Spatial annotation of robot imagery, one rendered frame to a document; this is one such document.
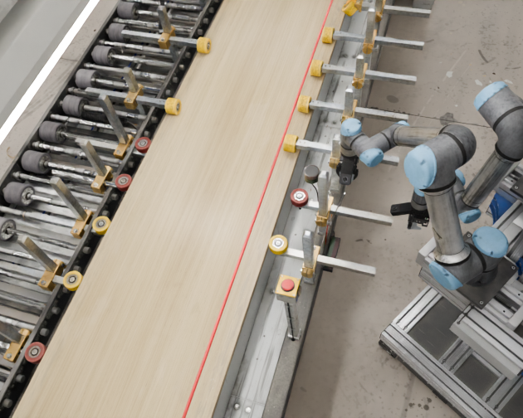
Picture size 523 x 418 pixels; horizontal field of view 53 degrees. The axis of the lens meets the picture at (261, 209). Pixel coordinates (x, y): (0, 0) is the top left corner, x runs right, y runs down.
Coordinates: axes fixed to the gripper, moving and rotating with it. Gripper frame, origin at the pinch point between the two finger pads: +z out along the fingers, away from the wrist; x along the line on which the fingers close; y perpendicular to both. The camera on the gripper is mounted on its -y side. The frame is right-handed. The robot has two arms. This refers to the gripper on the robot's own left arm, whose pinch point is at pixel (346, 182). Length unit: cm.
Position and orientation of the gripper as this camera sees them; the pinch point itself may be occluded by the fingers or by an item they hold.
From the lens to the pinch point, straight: 223.7
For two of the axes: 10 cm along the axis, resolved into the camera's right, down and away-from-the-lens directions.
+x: -9.5, -2.1, 2.4
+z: 1.0, 5.2, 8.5
